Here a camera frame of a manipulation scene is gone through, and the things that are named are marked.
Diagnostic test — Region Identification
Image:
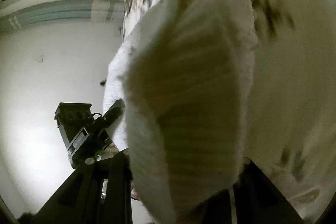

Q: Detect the white knitted sweater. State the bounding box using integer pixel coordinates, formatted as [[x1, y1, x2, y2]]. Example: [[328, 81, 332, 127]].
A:
[[103, 0, 258, 223]]

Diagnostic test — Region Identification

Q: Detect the floral bed sheet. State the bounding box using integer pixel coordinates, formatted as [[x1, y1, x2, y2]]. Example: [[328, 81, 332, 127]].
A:
[[127, 0, 335, 223]]

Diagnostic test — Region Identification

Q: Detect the plaid curtain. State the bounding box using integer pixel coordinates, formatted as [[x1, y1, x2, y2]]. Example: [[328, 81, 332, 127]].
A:
[[1, 0, 125, 33]]

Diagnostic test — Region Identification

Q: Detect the white wall socket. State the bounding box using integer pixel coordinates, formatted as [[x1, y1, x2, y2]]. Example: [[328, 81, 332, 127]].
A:
[[37, 55, 44, 63]]

